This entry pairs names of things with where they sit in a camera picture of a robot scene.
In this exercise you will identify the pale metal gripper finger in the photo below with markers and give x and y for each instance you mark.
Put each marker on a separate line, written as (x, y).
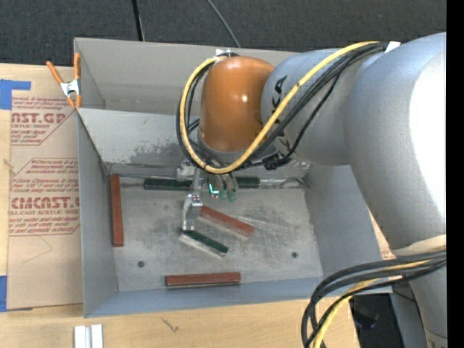
(195, 214)
(186, 212)

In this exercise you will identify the dark green flat block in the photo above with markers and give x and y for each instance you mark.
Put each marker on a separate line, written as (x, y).
(163, 183)
(206, 242)

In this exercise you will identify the red-brown flat block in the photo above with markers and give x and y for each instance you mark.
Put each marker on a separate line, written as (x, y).
(116, 212)
(203, 279)
(228, 221)

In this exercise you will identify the grey metal bin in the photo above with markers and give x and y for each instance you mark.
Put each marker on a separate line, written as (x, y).
(152, 252)

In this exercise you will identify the brown cardboard board red print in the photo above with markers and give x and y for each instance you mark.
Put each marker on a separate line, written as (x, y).
(43, 259)

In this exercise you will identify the black cylinder on white bracket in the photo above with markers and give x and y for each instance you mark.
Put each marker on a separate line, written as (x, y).
(272, 164)

